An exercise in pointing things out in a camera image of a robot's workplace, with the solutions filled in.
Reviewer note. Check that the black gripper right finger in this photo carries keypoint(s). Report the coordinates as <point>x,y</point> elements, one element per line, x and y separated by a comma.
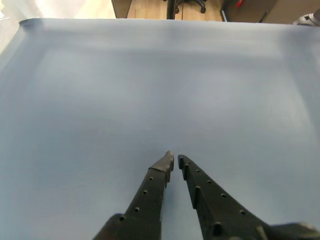
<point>220,212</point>

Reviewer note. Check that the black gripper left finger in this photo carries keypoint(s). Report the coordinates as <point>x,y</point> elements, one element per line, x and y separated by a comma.
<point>147,200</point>

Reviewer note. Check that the grey-blue table mat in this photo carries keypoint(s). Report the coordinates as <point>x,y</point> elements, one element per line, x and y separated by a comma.
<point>150,87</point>

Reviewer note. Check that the black tripod stand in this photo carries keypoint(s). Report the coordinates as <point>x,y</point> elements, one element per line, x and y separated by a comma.
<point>171,8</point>

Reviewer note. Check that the black desk panel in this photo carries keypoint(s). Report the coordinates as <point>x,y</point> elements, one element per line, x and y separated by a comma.
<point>120,8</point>

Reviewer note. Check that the black office chair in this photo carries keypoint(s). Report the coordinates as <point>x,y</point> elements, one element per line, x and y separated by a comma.
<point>202,9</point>

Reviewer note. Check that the black cabinet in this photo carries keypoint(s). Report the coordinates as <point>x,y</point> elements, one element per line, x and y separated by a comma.
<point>250,12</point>

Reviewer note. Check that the red key tag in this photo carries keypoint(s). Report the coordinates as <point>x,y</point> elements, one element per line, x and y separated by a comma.
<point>239,3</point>

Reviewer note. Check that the silver table frame rail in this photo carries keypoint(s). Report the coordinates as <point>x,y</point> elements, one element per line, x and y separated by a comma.
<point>303,20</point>

